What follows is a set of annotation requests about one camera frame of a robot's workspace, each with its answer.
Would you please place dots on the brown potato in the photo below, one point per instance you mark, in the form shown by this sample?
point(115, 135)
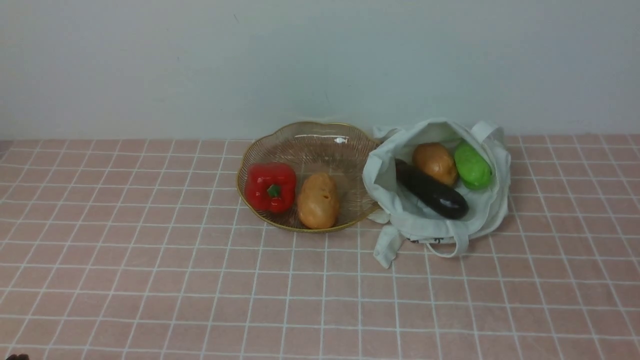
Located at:
point(318, 202)
point(435, 160)

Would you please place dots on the white cloth tote bag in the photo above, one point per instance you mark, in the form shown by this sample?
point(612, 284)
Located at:
point(404, 217)

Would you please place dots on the dark purple eggplant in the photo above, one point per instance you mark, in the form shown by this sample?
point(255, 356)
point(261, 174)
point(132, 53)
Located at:
point(444, 200)

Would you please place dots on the green bumpy vegetable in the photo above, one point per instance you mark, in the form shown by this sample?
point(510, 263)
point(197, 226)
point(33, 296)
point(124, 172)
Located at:
point(473, 170)

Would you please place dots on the dark object at corner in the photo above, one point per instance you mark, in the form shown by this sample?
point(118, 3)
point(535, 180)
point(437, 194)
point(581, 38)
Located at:
point(21, 356)

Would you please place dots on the red bell pepper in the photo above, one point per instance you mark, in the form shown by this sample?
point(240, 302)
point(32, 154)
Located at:
point(271, 187)

